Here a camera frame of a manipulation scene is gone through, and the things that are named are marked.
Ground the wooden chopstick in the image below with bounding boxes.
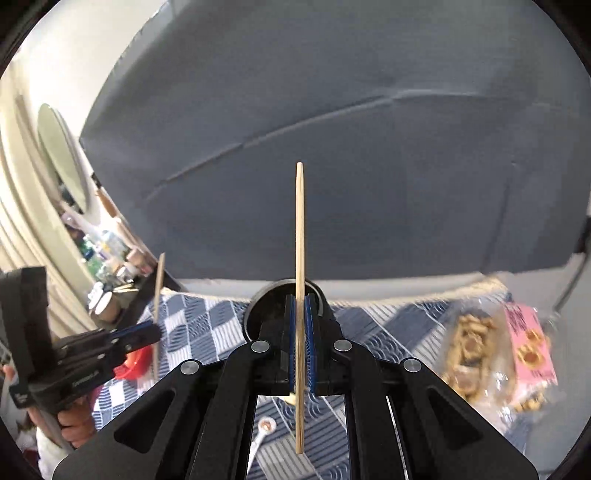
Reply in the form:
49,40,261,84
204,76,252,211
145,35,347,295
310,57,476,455
294,162,307,455
152,252,165,383

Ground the cluttered kitchen shelf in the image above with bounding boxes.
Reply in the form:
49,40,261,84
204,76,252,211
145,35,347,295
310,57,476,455
56,178,156,325

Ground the person's left hand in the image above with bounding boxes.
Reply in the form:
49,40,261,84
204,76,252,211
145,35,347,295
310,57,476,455
57,396,97,448

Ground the red plastic basket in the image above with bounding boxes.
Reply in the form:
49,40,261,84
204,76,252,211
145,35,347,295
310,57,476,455
114,345,152,381

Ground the black cylindrical utensil holder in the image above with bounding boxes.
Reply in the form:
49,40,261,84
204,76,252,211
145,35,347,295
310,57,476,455
242,278,331,342

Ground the white spoon with brown print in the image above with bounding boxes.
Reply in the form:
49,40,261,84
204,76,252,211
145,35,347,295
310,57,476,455
246,416,276,473

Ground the blue white patterned tablecloth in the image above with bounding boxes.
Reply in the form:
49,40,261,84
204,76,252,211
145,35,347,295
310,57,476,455
90,276,546,480

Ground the clear bag of snacks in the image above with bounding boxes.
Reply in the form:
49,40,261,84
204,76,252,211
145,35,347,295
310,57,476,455
436,299,559,425

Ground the grey fabric backdrop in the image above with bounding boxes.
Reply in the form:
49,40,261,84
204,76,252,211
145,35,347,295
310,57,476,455
81,1,590,280

